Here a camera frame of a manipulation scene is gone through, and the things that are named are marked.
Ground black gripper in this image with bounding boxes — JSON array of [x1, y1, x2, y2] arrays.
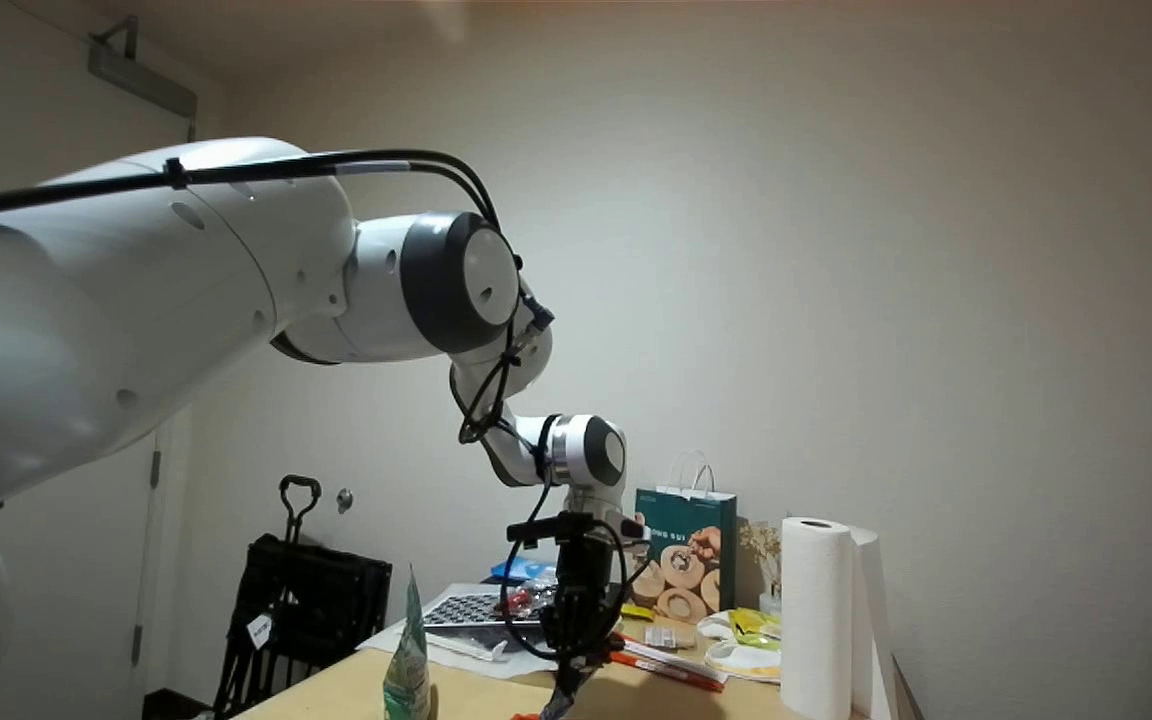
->
[[539, 531, 625, 720]]

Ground green sachet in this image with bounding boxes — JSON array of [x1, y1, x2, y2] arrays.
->
[[380, 563, 442, 720]]

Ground red pen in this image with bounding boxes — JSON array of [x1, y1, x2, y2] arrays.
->
[[610, 645, 733, 694]]

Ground small blue packet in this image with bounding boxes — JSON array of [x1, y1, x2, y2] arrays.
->
[[486, 557, 562, 592]]

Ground grey calculator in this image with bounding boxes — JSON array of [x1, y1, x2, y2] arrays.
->
[[420, 586, 546, 635]]

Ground teal patterned paper bag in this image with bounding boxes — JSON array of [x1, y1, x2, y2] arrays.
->
[[632, 480, 745, 621]]

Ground white paper towel roll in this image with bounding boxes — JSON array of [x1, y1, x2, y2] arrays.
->
[[777, 513, 892, 720]]

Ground grey door closer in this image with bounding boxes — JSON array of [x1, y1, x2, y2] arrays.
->
[[85, 17, 200, 123]]

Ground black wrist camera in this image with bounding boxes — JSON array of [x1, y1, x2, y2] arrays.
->
[[505, 513, 648, 548]]

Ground black crate with handle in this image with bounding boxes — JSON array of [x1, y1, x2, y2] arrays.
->
[[211, 472, 397, 720]]

